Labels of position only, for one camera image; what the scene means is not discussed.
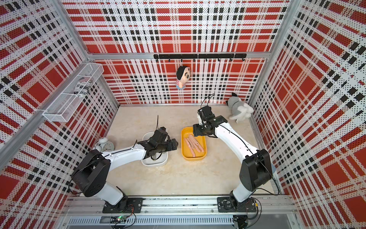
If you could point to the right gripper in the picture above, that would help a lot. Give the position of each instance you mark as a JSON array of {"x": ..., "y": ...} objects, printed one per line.
[{"x": 197, "y": 131}]

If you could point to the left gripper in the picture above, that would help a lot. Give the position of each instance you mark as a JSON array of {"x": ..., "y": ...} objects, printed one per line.
[{"x": 170, "y": 146}]

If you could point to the yellow plastic storage box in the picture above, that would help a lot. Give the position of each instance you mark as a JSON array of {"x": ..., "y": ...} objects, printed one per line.
[{"x": 193, "y": 147}]

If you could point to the white plastic storage box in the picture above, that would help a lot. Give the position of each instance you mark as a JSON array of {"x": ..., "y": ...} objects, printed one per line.
[{"x": 157, "y": 160}]

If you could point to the beige folding knife small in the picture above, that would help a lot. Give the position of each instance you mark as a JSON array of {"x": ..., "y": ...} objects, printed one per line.
[{"x": 193, "y": 140}]

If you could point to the pink fruit knife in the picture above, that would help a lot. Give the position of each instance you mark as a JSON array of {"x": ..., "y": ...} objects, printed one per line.
[
  {"x": 196, "y": 148},
  {"x": 200, "y": 147},
  {"x": 190, "y": 147}
]

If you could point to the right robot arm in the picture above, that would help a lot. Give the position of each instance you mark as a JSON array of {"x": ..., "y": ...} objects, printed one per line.
[{"x": 256, "y": 166}]

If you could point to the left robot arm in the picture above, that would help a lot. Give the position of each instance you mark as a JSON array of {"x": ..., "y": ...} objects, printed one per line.
[{"x": 91, "y": 174}]

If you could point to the grey white plush toy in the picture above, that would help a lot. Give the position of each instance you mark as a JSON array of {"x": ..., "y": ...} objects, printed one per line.
[{"x": 240, "y": 110}]

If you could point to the cartoon boy doll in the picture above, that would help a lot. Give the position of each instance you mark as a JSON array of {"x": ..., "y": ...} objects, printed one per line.
[{"x": 183, "y": 75}]

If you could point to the white alarm clock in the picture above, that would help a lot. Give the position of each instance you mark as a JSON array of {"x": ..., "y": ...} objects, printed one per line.
[{"x": 104, "y": 145}]

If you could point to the green circuit board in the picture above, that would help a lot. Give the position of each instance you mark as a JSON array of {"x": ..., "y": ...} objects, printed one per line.
[{"x": 118, "y": 219}]

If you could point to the striped can in basket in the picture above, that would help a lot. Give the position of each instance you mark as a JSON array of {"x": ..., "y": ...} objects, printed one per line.
[{"x": 82, "y": 87}]

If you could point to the black hook rail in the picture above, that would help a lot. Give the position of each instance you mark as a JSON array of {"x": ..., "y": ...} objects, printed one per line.
[{"x": 200, "y": 56}]

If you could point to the metal base rail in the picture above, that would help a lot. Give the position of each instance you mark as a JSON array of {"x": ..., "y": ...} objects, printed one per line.
[{"x": 263, "y": 212}]

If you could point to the clear wire wall basket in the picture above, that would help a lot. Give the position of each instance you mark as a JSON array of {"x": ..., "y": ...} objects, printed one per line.
[{"x": 65, "y": 104}]

